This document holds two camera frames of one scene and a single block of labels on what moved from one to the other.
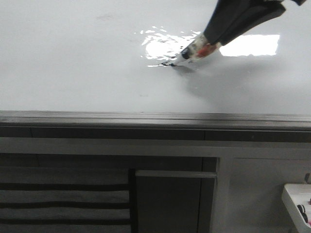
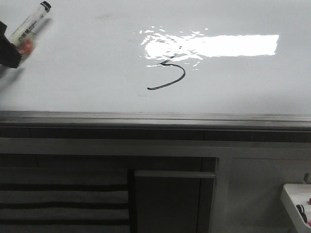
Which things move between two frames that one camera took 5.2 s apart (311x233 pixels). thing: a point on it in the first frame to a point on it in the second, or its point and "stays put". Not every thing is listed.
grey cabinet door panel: [174, 201] stays put
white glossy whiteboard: [98, 64] stays put
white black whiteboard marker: [199, 47] to [23, 37]
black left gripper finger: [226, 13] to [9, 54]
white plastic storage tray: [294, 194] stays put
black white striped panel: [64, 199] stays put
